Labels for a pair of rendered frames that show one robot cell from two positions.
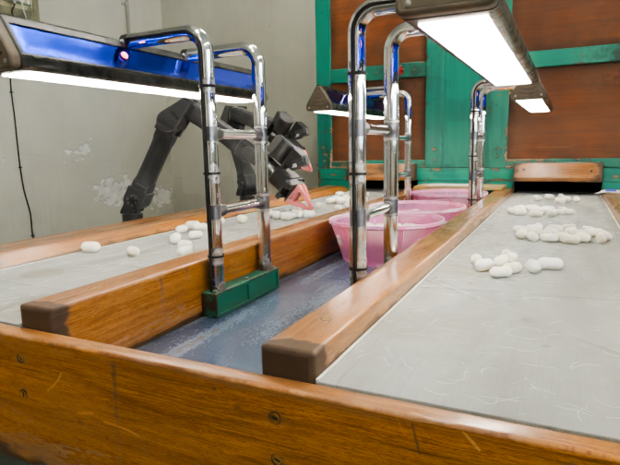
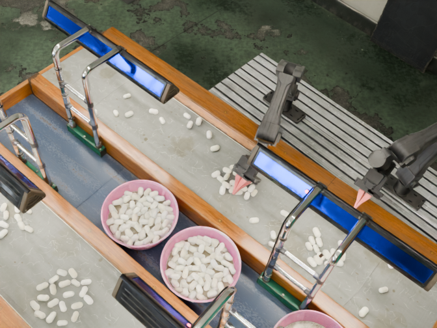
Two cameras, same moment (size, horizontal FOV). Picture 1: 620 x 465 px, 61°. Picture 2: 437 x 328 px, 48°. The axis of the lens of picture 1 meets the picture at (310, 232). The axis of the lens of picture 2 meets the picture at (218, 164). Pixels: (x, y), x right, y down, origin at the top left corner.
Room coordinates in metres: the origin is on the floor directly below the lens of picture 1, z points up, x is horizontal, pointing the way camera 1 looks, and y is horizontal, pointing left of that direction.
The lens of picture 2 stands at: (1.57, -0.96, 2.27)
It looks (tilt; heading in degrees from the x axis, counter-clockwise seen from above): 55 degrees down; 98
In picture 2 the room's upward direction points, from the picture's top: 8 degrees clockwise
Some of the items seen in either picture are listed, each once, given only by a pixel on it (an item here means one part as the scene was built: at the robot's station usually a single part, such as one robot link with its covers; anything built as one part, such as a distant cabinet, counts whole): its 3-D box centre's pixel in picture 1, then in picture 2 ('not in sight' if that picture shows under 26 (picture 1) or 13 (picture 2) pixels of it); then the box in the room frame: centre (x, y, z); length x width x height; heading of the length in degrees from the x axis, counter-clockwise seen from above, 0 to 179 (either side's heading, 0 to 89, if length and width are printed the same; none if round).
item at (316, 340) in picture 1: (465, 239); (131, 272); (1.25, -0.37, 0.71); 1.81 x 0.05 x 0.11; 154
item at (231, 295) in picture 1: (199, 172); (95, 92); (0.92, 0.19, 0.90); 0.20 x 0.19 x 0.45; 154
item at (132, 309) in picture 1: (340, 232); (195, 209); (1.39, -0.08, 0.71); 1.81 x 0.05 x 0.11; 154
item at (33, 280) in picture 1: (281, 221); (226, 176); (1.47, 0.08, 0.73); 1.81 x 0.30 x 0.02; 154
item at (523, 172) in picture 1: (556, 172); not in sight; (1.96, -0.92, 0.83); 0.30 x 0.06 x 0.07; 64
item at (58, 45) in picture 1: (159, 69); (106, 46); (0.96, 0.26, 1.08); 0.62 x 0.08 x 0.07; 154
